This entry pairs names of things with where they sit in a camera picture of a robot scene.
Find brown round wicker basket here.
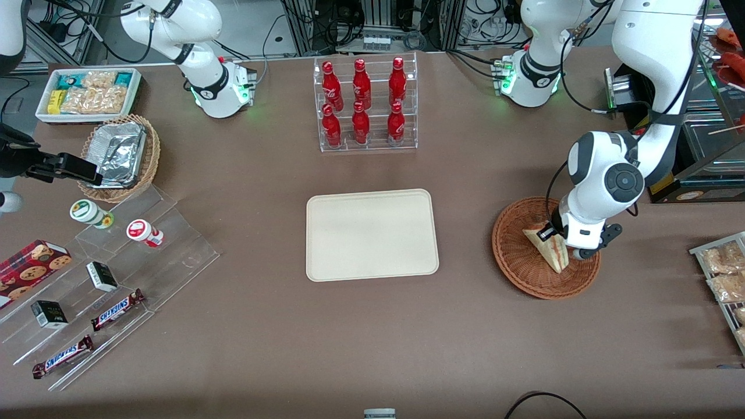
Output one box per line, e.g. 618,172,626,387
492,197,601,300

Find small black box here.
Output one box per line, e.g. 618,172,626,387
86,261,119,292
30,300,69,329

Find large rice cracker bag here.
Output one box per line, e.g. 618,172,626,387
61,86,129,116

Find green cap yogurt bottle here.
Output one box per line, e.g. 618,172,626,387
70,199,115,229

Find clear acrylic bottle rack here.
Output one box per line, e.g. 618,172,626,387
313,52,418,153

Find snickers chocolate bar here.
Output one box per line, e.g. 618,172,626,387
32,335,95,379
90,289,146,332

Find triangle sandwich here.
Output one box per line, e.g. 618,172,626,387
522,224,574,274

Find steel pan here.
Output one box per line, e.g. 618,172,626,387
680,112,745,165
690,56,722,111

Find red cap yogurt bottle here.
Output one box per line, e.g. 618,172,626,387
126,219,165,248

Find red cola bottle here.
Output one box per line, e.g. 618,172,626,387
352,101,371,145
388,56,407,108
352,58,372,110
387,102,406,146
322,104,343,148
321,61,344,112

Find black hot food warmer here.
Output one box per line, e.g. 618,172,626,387
604,9,745,204

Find small rice cracker bag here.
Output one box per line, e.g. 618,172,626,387
81,70,119,90

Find beige plastic tray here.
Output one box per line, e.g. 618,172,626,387
306,189,440,283

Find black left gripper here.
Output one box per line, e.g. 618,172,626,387
537,201,569,243

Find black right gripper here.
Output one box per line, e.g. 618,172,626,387
0,124,104,186

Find light tan wicker basket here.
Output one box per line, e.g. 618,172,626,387
77,114,161,203

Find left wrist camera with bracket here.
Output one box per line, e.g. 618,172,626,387
572,223,624,260

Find aluminium foil container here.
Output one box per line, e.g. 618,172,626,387
86,121,147,189

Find clear acrylic stepped display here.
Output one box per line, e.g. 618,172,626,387
0,183,221,392

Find black cable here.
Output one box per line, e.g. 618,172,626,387
503,391,588,419

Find white rectangular snack bin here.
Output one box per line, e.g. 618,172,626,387
35,68,143,125

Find red cookie box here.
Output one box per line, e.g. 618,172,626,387
0,239,73,310

